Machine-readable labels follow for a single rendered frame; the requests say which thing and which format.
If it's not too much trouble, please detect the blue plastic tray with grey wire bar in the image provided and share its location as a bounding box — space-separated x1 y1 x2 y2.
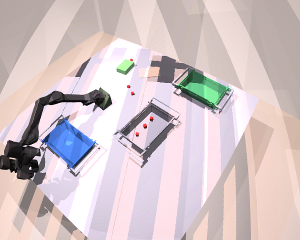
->
38 115 101 173

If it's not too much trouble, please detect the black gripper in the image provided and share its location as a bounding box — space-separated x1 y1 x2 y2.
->
0 155 39 173

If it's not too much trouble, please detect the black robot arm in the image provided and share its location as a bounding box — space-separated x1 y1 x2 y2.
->
4 89 106 180

